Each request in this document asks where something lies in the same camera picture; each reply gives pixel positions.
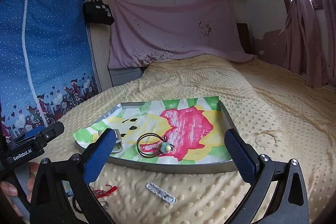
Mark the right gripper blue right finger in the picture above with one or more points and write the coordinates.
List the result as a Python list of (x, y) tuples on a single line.
[(244, 156)]

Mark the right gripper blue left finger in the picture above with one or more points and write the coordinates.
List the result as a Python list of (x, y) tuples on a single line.
[(96, 155)]

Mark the beige hair claw clip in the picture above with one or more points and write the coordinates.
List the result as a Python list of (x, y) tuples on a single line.
[(118, 147)]

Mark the flower hair tie brown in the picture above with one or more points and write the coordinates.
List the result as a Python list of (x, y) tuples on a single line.
[(151, 150)]

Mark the person's left hand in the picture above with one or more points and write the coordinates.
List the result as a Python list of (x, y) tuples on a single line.
[(11, 191)]

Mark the grey tray box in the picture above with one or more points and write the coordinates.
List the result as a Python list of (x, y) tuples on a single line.
[(168, 158)]

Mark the cream dotted blanket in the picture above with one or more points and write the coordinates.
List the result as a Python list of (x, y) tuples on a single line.
[(273, 110)]

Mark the colourful drawing paper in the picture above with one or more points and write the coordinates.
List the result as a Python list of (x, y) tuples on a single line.
[(170, 129)]

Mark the silver snap hair clip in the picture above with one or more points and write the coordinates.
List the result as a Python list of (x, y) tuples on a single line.
[(160, 193)]

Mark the blue dotted wardrobe cover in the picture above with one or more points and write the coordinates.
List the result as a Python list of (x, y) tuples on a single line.
[(46, 63)]

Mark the pink window curtain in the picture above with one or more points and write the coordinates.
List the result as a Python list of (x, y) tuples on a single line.
[(303, 48)]

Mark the pink hanging sheet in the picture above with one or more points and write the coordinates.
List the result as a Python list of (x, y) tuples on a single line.
[(143, 34)]

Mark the black hanging bag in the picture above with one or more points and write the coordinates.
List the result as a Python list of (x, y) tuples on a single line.
[(97, 12)]

